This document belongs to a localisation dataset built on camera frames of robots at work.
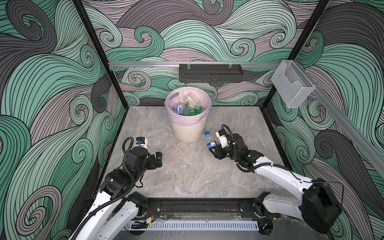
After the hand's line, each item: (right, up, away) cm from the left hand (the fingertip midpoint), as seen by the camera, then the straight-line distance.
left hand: (154, 153), depth 72 cm
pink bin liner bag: (+9, +31, +22) cm, 38 cm away
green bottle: (+16, +23, +21) cm, 35 cm away
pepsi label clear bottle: (+12, +22, +16) cm, 30 cm away
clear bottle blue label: (+30, +3, +10) cm, 31 cm away
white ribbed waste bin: (+17, +8, +18) cm, 26 cm away
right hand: (+31, 0, +11) cm, 33 cm away
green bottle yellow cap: (+20, +20, +8) cm, 30 cm away
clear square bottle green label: (+19, +29, +22) cm, 41 cm away
